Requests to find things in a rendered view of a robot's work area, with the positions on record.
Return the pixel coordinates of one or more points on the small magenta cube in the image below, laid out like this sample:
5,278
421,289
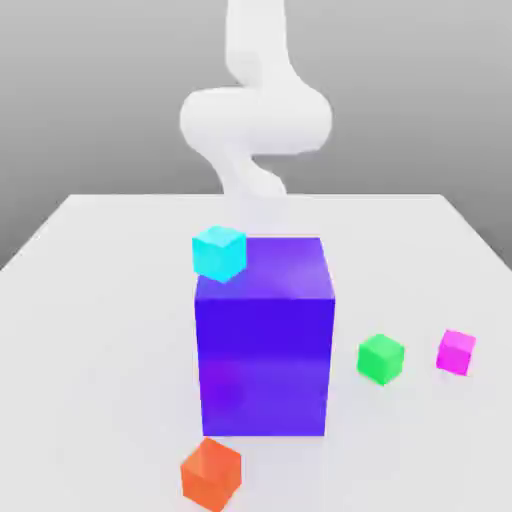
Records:
455,353

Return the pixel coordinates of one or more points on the small cyan cube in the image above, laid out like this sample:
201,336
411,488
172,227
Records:
219,254

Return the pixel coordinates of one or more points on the small orange cube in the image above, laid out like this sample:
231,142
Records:
211,475

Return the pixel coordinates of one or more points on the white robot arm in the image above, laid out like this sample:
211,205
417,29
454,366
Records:
256,120

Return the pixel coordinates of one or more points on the small green cube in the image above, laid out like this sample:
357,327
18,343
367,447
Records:
380,360

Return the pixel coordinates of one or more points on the large purple box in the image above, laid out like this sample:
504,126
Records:
264,360

